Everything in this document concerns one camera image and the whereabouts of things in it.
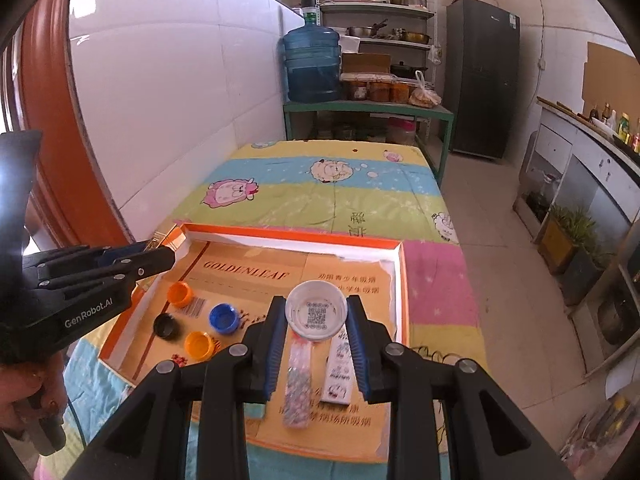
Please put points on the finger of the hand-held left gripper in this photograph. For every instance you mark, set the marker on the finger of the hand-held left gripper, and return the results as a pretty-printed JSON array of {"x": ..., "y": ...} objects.
[
  {"x": 147, "y": 262},
  {"x": 65, "y": 259}
]

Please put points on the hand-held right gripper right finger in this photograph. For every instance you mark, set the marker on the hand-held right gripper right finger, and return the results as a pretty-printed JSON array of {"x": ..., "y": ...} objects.
[{"x": 357, "y": 355}]

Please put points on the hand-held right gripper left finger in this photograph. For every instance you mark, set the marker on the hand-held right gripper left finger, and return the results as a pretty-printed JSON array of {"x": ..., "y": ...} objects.
[{"x": 276, "y": 350}]

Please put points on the white printed small box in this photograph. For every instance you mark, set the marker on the white printed small box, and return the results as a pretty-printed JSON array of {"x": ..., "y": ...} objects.
[{"x": 339, "y": 372}]

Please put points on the gold rectangular box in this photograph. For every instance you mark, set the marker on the gold rectangular box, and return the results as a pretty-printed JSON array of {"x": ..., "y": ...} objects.
[{"x": 172, "y": 241}]

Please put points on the clear plastic packet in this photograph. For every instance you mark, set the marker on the clear plastic packet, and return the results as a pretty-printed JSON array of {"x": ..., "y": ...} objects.
[{"x": 298, "y": 385}]

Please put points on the dark orange bottle cap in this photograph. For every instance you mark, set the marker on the dark orange bottle cap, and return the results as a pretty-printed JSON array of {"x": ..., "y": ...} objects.
[{"x": 179, "y": 294}]

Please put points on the white bottle cap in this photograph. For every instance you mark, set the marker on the white bottle cap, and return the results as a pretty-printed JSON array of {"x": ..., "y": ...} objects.
[{"x": 316, "y": 312}]

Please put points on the blue bottle cap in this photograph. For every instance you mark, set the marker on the blue bottle cap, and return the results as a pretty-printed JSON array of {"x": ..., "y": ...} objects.
[{"x": 222, "y": 318}]

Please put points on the black bottle cap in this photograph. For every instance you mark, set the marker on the black bottle cap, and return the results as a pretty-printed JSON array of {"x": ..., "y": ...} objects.
[{"x": 165, "y": 325}]

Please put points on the light orange bottle cap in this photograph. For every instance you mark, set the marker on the light orange bottle cap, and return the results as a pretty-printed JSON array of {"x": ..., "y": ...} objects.
[{"x": 199, "y": 344}]

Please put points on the orange-edged shallow cardboard box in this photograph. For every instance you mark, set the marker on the orange-edged shallow cardboard box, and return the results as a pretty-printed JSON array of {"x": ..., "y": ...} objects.
[{"x": 300, "y": 241}]

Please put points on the person's left hand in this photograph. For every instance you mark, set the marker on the person's left hand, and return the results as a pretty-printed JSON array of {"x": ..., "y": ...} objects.
[{"x": 20, "y": 400}]

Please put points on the flattened brown carton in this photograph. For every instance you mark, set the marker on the flattened brown carton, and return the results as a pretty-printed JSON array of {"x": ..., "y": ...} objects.
[{"x": 240, "y": 280}]

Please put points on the printed cartoon sheep blanket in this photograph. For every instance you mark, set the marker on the printed cartoon sheep blanket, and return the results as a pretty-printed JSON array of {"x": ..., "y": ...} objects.
[{"x": 300, "y": 200}]

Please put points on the brown planter with plant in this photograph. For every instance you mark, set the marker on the brown planter with plant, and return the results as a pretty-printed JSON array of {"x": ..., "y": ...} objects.
[{"x": 555, "y": 247}]

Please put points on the clear plastic storage tub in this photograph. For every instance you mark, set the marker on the clear plastic storage tub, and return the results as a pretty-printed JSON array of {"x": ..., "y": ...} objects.
[{"x": 401, "y": 132}]

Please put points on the dark planter with plant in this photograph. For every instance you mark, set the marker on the dark planter with plant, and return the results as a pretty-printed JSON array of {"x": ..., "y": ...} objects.
[{"x": 580, "y": 272}]

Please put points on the green metal table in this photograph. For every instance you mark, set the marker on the green metal table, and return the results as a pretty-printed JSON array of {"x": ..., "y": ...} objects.
[{"x": 370, "y": 107}]

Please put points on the white plastic bag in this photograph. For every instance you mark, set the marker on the white plastic bag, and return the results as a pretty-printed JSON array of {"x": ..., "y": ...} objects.
[{"x": 600, "y": 430}]

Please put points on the blue water jug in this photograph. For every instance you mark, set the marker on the blue water jug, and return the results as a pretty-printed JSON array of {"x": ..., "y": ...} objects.
[{"x": 312, "y": 65}]

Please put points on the black cooking pot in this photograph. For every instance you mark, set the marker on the black cooking pot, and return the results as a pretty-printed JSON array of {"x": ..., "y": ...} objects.
[{"x": 620, "y": 317}]

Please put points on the jars of orange preserves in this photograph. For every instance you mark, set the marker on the jars of orange preserves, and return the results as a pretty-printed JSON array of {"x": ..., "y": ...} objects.
[{"x": 397, "y": 91}]

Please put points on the plastic bag of food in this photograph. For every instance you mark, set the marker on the plastic bag of food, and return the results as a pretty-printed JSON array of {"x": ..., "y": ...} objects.
[{"x": 425, "y": 96}]

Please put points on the black wok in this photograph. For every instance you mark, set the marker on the black wok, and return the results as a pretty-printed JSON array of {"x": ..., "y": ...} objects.
[{"x": 406, "y": 70}]

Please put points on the white kitchen counter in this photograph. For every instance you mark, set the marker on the white kitchen counter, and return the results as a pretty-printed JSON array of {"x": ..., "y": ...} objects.
[{"x": 555, "y": 140}]

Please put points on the brown cardboard box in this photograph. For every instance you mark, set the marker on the brown cardboard box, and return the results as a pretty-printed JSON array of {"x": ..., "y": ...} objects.
[{"x": 365, "y": 62}]

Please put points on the dark refrigerator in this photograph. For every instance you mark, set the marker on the dark refrigerator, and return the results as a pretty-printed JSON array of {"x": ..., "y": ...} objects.
[{"x": 480, "y": 75}]

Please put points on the steel pot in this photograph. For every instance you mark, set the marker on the steel pot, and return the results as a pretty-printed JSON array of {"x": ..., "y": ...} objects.
[{"x": 359, "y": 31}]

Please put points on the yellow metal bowl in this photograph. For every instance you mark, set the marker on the yellow metal bowl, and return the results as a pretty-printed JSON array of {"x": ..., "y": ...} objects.
[{"x": 417, "y": 37}]

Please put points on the white shelf rack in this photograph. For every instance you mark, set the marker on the white shelf rack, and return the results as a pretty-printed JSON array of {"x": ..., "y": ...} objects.
[{"x": 375, "y": 7}]

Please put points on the dark sauce bottle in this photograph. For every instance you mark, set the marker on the dark sauce bottle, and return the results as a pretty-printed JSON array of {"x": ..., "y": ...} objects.
[{"x": 605, "y": 114}]

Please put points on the yellow green bottle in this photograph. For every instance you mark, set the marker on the yellow green bottle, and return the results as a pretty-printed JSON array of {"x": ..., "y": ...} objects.
[{"x": 623, "y": 130}]

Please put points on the brown cardboard wall sheet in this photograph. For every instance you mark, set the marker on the brown cardboard wall sheet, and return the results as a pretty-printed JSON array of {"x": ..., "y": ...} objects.
[{"x": 610, "y": 75}]

